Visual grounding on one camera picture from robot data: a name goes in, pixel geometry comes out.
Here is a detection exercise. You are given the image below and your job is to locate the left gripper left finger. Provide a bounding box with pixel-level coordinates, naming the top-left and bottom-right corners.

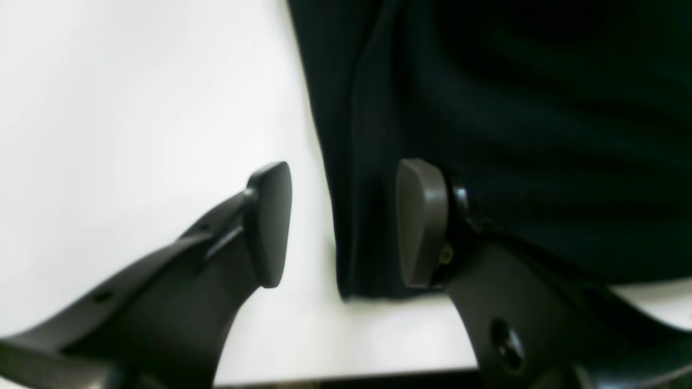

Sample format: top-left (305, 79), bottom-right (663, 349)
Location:
top-left (1, 162), bottom-right (292, 388)

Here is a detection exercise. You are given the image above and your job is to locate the black T-shirt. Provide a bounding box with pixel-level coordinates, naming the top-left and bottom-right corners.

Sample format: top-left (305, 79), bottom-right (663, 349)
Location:
top-left (288, 1), bottom-right (691, 299)

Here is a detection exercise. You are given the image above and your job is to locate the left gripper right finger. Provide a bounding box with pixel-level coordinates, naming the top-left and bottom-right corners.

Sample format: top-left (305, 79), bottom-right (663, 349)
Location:
top-left (396, 158), bottom-right (690, 388)

